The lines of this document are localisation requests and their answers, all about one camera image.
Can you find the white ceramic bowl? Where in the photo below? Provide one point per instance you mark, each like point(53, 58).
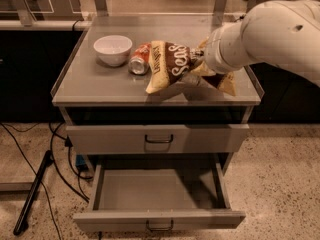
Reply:
point(114, 50)

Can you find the black lower drawer handle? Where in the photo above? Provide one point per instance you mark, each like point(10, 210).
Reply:
point(159, 227)

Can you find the brown sea salt chip bag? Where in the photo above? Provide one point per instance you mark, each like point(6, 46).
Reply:
point(170, 62)

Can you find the grey drawer cabinet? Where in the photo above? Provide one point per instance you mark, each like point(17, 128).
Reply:
point(89, 92)

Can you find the grey upper drawer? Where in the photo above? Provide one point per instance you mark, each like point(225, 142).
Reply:
point(140, 139)

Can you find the black upper drawer handle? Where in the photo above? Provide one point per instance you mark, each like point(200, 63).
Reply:
point(151, 140)

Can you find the orange soda can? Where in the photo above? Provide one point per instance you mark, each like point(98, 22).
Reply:
point(139, 61)

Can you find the blue object under cabinet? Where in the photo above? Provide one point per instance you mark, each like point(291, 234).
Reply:
point(80, 162)

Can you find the black drawer handle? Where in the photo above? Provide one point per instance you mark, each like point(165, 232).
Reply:
point(159, 227)
point(151, 140)

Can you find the white horizontal rail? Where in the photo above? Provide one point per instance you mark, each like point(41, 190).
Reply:
point(119, 24)

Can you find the grey open middle drawer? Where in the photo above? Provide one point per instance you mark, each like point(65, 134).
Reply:
point(129, 191)

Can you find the black bar on floor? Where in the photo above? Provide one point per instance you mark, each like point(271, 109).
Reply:
point(21, 224)

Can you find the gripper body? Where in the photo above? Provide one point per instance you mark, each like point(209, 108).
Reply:
point(212, 54)

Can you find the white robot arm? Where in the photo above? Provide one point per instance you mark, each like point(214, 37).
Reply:
point(284, 34)

